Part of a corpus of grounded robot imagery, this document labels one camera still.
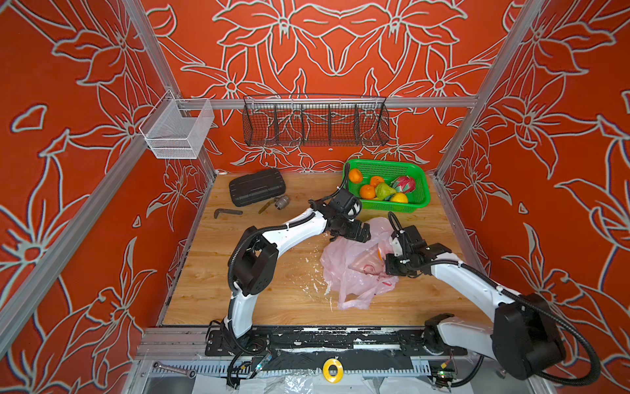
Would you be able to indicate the green fruit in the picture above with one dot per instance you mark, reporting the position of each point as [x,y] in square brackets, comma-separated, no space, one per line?
[384,192]

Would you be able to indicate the metal drill chuck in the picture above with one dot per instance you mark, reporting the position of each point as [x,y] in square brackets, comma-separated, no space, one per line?
[279,203]

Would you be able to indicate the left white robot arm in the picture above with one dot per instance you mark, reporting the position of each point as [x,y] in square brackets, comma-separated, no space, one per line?
[252,265]

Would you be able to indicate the black tool case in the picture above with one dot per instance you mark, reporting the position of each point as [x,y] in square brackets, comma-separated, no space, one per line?
[256,187]

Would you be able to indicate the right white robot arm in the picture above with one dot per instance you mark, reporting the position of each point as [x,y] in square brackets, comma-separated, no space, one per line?
[523,335]

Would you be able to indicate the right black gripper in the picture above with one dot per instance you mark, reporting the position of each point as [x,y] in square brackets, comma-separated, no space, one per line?
[391,267]

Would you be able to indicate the black wire basket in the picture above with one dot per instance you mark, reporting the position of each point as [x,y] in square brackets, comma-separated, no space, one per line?
[296,120]

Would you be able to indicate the yellow apple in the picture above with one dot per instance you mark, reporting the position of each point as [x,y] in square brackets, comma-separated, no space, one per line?
[399,198]

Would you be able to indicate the yellow tape roll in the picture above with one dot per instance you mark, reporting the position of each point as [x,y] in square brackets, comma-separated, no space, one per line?
[333,371]

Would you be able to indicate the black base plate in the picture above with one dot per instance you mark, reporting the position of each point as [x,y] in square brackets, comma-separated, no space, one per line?
[407,339]

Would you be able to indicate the metal wrench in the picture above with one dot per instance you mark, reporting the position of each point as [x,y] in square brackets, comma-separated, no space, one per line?
[189,373]

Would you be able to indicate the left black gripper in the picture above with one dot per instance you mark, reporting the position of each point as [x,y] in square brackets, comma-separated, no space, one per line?
[355,232]

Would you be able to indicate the clear plastic bin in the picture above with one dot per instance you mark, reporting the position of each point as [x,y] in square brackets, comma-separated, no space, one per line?
[177,128]

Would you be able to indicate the pink plastic bag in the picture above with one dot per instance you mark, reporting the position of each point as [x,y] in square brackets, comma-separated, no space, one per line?
[356,271]

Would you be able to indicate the green plastic basket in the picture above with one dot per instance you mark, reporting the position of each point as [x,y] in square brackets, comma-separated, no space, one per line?
[420,198]

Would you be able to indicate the black hex key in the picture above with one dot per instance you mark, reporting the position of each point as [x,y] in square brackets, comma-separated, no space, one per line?
[226,211]

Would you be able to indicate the small orange fruit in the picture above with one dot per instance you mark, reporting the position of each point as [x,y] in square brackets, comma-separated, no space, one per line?
[376,181]

